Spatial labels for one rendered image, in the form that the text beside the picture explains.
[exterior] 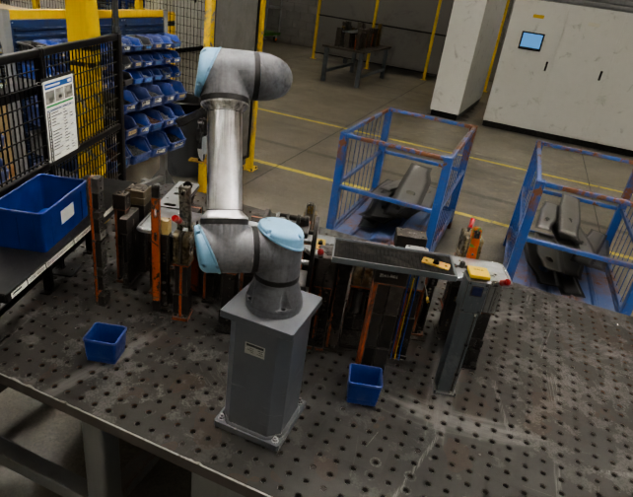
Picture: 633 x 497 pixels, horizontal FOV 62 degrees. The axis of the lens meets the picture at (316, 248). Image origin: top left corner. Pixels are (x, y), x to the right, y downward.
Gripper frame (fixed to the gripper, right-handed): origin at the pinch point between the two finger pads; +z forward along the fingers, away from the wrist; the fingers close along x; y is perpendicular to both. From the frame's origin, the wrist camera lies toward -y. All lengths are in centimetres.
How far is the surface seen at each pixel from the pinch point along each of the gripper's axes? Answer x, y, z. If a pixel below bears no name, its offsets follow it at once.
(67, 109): 14, -55, -4
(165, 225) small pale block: -14.3, -7.6, 22.0
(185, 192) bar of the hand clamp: -17.9, 0.4, 7.1
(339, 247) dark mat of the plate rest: -32, 53, 10
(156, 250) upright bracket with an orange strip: -16.3, -10.0, 31.5
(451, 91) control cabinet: 764, 214, 79
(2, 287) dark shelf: -62, -36, 24
